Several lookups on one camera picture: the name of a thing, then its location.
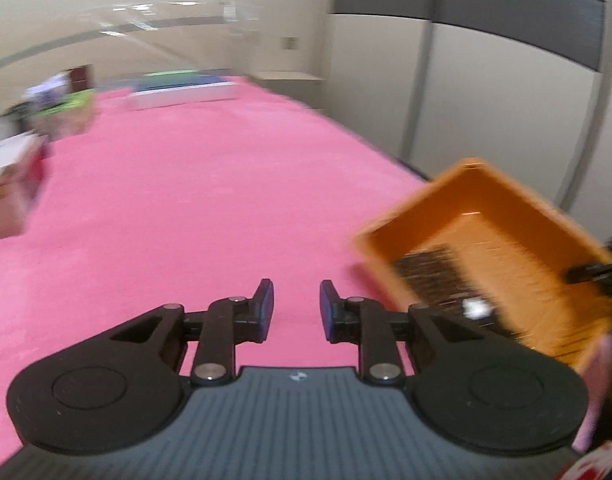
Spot beige nightstand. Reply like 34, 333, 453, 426
251, 70, 327, 112

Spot pink fluffy blanket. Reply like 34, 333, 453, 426
0, 75, 612, 461

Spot flat blue box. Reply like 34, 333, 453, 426
137, 72, 225, 92

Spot red patterned clothing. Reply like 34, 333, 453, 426
556, 439, 612, 480

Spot green packaging box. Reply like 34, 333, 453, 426
33, 89, 95, 142

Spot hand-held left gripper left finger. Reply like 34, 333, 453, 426
108, 278, 277, 387

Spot brown box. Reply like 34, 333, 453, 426
68, 64, 95, 92

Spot sliding door wardrobe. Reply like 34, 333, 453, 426
326, 0, 612, 242

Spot plastic wrapped headboard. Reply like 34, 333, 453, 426
0, 0, 267, 111

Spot orange plastic tray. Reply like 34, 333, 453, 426
353, 157, 612, 374

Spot long green box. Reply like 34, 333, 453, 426
138, 68, 203, 81

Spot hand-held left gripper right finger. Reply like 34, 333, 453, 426
320, 280, 482, 387

